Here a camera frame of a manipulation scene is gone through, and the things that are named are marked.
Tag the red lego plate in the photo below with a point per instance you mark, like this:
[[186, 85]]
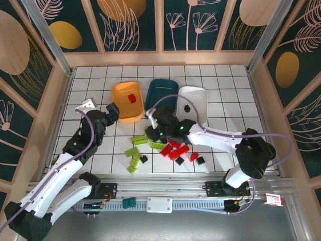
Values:
[[173, 155], [175, 143], [182, 149], [166, 151]]

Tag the small black lego brick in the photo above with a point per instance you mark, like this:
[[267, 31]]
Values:
[[200, 161], [179, 161], [144, 159]]

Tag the red sloped lego brick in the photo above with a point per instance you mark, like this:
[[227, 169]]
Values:
[[193, 157]]

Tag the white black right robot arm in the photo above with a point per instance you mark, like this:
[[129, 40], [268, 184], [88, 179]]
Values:
[[215, 140]]

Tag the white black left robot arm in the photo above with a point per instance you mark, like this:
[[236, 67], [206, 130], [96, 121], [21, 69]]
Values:
[[60, 173]]

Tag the small red lego brick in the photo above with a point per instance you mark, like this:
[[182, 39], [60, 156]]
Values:
[[132, 99]]

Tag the orange plastic container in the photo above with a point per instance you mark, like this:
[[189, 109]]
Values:
[[125, 90]]

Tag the round black lego piece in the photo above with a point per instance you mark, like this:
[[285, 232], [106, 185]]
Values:
[[186, 108]]

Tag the teal plastic container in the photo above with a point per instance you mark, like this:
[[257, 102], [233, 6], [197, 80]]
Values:
[[160, 93]]

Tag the white plastic container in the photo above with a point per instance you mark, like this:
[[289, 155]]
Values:
[[195, 100]]

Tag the white plastic cover plate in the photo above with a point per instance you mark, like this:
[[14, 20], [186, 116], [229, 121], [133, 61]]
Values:
[[159, 204]]

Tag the small teal block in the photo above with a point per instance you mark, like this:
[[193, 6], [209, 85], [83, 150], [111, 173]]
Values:
[[132, 202], [125, 203]]

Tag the red white small box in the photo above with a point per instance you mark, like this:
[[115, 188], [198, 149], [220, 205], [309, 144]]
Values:
[[273, 200]]

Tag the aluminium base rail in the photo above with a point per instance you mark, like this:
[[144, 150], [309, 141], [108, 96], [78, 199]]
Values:
[[160, 187]]

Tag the aluminium frame post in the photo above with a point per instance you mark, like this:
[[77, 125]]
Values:
[[50, 42], [265, 37]]

